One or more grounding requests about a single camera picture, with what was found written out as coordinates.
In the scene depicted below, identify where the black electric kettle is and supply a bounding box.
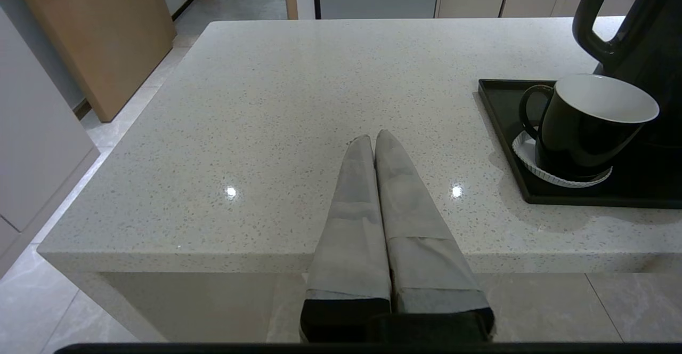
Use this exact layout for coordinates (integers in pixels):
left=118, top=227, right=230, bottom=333
left=572, top=0, right=682, bottom=148

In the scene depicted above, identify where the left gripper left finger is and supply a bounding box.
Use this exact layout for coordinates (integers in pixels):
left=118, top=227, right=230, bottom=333
left=299, top=134, right=393, bottom=343

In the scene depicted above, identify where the brown wooden door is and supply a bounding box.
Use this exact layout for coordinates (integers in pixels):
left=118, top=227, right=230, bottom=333
left=5, top=0, right=177, bottom=123

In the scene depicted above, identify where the black rectangular serving tray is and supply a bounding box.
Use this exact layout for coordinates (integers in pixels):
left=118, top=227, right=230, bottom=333
left=478, top=79, right=682, bottom=209

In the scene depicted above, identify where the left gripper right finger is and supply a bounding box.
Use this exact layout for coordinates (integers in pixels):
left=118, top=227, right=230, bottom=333
left=375, top=129, right=495, bottom=343

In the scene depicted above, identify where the black mug white interior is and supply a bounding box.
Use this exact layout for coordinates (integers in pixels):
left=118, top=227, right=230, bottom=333
left=519, top=74, right=660, bottom=182

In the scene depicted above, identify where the white storage cabinet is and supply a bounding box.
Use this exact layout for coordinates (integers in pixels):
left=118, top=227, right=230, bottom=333
left=0, top=2, right=101, bottom=280

